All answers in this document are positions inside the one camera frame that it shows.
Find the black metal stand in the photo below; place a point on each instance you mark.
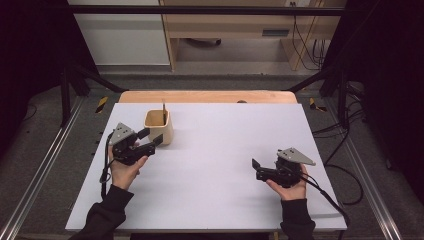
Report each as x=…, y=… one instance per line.
x=342, y=100
x=65, y=96

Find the white board sheet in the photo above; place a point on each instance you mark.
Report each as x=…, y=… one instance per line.
x=216, y=166

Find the cream square ceramic cup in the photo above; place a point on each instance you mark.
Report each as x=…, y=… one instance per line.
x=166, y=133

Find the beige office desk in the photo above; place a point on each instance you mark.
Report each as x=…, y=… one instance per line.
x=226, y=26

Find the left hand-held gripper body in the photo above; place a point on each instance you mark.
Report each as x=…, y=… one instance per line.
x=126, y=151

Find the aluminium floor rail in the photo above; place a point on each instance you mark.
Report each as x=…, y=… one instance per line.
x=40, y=170
x=370, y=180

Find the person's left hand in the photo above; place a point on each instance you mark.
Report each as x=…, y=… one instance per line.
x=125, y=175

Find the white cabinet panel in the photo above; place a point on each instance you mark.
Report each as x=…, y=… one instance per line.
x=120, y=36

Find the dark curtain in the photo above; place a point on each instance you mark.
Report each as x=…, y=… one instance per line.
x=30, y=66
x=383, y=66

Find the thin wooden stick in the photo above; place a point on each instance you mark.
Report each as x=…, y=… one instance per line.
x=164, y=111

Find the yellow black tape strip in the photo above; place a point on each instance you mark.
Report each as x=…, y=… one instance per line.
x=101, y=105
x=315, y=105

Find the person's right hand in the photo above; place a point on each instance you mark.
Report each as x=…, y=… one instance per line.
x=293, y=191

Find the light wooden table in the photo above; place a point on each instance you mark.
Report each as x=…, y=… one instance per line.
x=200, y=96

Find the black horizontal frame bar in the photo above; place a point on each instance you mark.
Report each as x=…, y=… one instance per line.
x=200, y=10

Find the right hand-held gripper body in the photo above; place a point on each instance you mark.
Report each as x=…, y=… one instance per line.
x=283, y=171

